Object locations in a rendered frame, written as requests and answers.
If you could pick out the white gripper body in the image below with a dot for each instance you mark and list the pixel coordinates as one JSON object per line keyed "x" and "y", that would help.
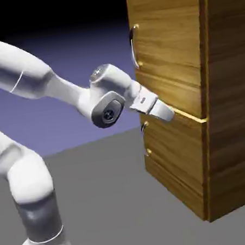
{"x": 163, "y": 110}

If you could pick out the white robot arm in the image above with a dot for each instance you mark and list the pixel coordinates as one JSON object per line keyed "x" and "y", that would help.
{"x": 29, "y": 71}

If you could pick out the small wooden cabinet door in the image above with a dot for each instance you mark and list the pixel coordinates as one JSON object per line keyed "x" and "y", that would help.
{"x": 176, "y": 161}

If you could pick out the large wooden cabinet door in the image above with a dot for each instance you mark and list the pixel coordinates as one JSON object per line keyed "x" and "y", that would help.
{"x": 168, "y": 41}

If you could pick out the wooden cabinet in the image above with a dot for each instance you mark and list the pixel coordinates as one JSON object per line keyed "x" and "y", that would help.
{"x": 231, "y": 98}

